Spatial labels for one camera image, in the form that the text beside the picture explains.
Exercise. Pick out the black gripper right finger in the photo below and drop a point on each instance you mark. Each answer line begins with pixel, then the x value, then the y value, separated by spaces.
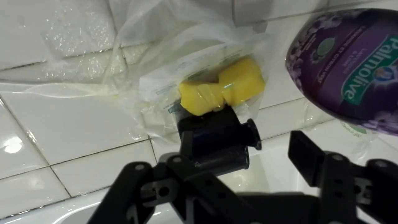
pixel 343 187

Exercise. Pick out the white sink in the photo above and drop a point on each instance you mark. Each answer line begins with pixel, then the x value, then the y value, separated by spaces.
pixel 62 212

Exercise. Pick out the purple dish soap bottle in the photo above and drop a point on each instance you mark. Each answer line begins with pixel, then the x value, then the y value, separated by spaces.
pixel 352 66

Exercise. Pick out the yellow sponge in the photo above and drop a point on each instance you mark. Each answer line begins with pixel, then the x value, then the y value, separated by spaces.
pixel 231 89

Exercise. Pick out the black scooper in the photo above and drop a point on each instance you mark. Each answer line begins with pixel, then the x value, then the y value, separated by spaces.
pixel 218 132

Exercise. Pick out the clear plastic bag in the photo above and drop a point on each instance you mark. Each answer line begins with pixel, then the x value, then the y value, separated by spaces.
pixel 165 41

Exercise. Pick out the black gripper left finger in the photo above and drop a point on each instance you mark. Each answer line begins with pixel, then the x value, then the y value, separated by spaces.
pixel 137 191

